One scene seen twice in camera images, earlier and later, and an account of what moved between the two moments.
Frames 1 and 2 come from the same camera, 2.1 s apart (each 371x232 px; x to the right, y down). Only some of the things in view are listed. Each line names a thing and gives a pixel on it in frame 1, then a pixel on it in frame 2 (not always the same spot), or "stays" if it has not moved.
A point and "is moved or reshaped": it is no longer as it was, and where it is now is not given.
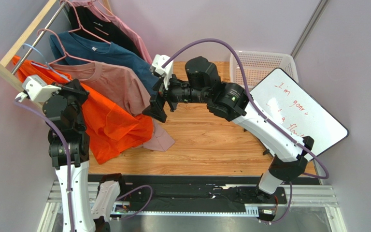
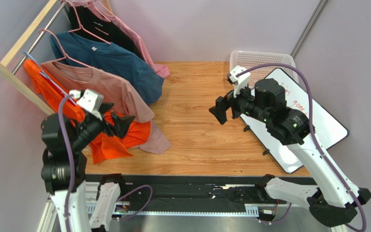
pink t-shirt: (124, 27) stays
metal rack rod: (52, 18) stays
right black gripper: (159, 105) to (229, 105)
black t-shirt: (86, 21) stays
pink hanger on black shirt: (80, 26) stays
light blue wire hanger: (47, 65) to (48, 78)
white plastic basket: (258, 64) stays
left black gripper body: (76, 97) to (93, 126)
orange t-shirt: (112, 129) is moved or reshaped
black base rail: (154, 192) stays
